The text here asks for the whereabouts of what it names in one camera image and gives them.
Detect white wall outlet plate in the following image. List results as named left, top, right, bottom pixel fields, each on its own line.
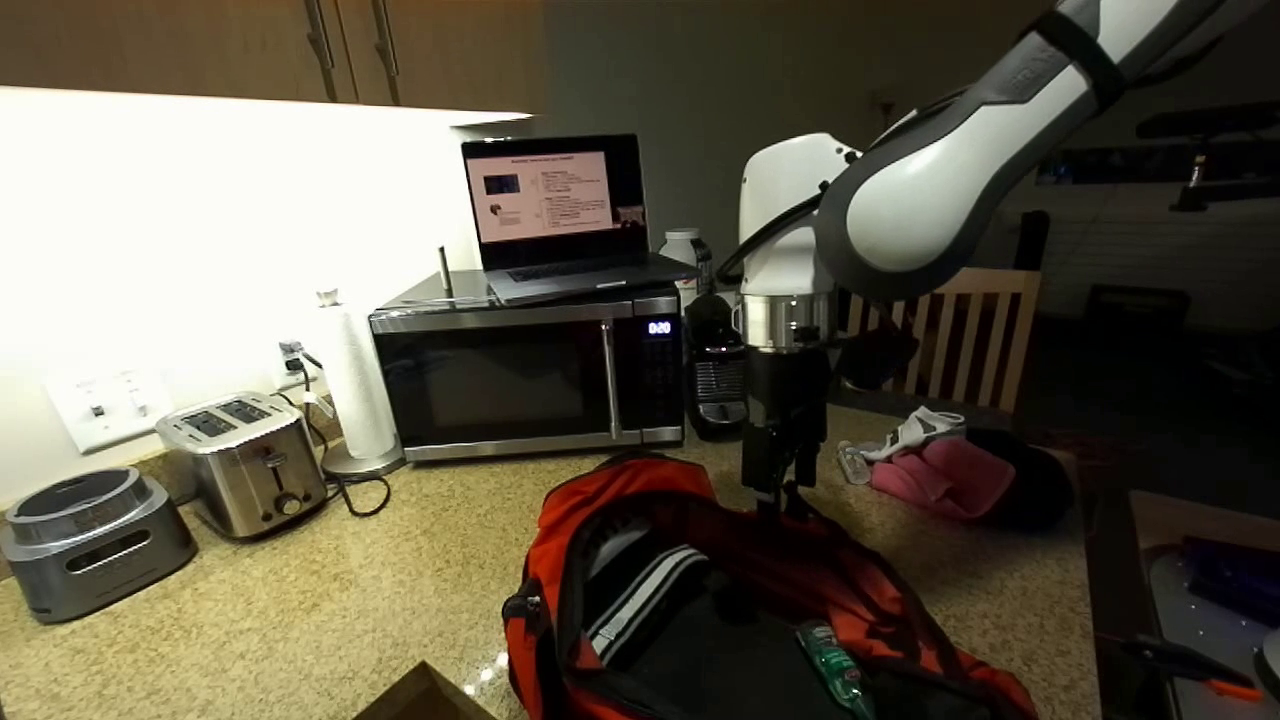
left=46, top=367, right=169, bottom=452

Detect small clear sanitizer bottle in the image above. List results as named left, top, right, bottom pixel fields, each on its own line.
left=836, top=442, right=867, bottom=488

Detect green labelled clear bottle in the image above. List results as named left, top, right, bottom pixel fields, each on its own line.
left=795, top=623, right=875, bottom=720

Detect grey round appliance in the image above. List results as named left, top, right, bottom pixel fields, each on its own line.
left=3, top=468, right=196, bottom=623

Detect wooden upper cabinets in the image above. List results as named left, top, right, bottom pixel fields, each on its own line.
left=0, top=0, right=546, bottom=114

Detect red and black backpack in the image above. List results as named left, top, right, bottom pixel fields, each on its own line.
left=502, top=452, right=1034, bottom=720

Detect open laptop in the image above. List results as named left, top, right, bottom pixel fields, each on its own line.
left=463, top=135, right=667, bottom=305

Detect black coffee maker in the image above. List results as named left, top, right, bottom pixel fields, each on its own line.
left=687, top=293, right=742, bottom=442

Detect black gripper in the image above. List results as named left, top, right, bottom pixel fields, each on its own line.
left=742, top=350, right=832, bottom=498

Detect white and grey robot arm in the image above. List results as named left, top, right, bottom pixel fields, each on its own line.
left=715, top=0, right=1269, bottom=504

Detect black cloth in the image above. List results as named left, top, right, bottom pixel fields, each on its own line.
left=966, top=429, right=1076, bottom=531

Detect white printed cloth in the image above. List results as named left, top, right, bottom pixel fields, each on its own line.
left=863, top=403, right=962, bottom=462

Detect wooden chair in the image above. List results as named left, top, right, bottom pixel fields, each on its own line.
left=850, top=268, right=1038, bottom=412

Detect pink cloth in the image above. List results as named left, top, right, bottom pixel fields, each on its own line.
left=867, top=436, right=1017, bottom=524

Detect paper towel roll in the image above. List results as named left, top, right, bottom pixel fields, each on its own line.
left=317, top=287, right=401, bottom=479

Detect silver toaster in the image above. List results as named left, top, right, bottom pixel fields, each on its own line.
left=156, top=398, right=329, bottom=542

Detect black power cable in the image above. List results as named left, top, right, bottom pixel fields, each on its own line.
left=274, top=339, right=401, bottom=524

